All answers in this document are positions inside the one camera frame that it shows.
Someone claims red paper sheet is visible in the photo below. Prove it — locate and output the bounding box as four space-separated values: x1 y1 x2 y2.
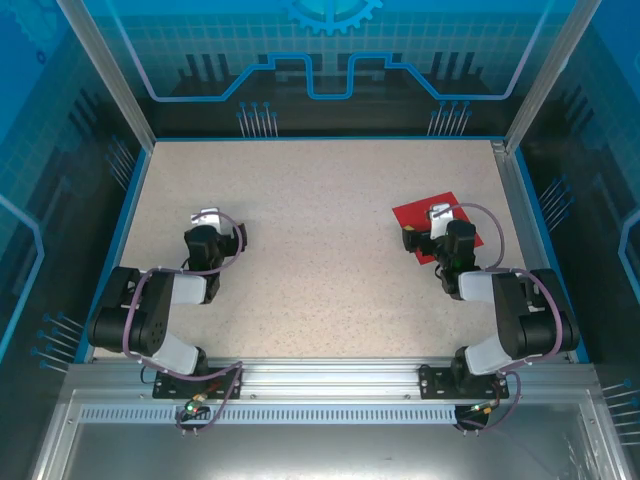
392 191 487 265

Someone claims blue printed side panel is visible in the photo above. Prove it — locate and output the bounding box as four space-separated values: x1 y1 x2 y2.
0 0 151 480
519 0 640 480

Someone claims blue printed panel with gear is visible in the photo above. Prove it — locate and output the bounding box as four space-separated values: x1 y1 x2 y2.
74 0 581 139

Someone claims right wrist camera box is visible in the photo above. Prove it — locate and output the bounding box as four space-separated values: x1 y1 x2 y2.
427 202 455 240

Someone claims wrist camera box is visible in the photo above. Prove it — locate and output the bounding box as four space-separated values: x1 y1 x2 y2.
190 206 224 234
427 202 455 240

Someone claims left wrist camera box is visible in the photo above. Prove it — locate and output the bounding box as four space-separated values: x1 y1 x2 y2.
190 206 224 234

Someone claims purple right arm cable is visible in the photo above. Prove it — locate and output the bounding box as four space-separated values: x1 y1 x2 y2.
434 202 562 434

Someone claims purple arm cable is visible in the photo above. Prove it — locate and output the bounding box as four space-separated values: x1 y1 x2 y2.
434 202 562 434
122 210 246 435

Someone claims aluminium side rail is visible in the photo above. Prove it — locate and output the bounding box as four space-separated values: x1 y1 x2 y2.
491 139 574 361

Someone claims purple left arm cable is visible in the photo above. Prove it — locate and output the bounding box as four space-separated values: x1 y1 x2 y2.
122 210 246 435

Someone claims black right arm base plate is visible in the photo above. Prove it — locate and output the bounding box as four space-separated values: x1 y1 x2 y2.
418 364 510 400

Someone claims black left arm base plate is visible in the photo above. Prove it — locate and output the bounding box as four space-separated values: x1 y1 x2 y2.
152 367 244 400

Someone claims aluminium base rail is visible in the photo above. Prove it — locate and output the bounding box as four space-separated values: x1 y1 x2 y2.
67 357 599 401

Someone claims aluminium frame post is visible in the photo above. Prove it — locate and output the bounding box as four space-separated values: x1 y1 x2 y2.
55 0 156 151
504 0 604 154

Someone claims slotted cable duct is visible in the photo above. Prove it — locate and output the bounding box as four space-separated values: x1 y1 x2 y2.
79 405 474 424

